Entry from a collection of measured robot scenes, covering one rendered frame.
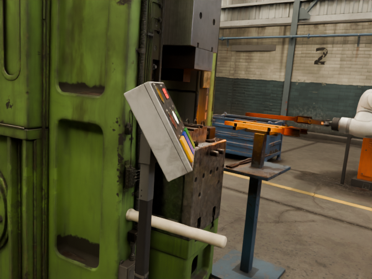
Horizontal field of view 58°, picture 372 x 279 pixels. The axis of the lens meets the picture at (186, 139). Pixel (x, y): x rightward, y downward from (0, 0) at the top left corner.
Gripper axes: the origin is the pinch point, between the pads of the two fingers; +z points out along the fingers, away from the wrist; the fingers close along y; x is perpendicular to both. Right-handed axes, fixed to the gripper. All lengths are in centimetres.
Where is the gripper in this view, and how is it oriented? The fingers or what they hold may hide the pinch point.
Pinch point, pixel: (303, 119)
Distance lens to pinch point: 215.9
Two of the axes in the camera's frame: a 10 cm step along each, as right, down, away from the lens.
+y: 5.8, -0.9, 8.1
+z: -8.1, -1.7, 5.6
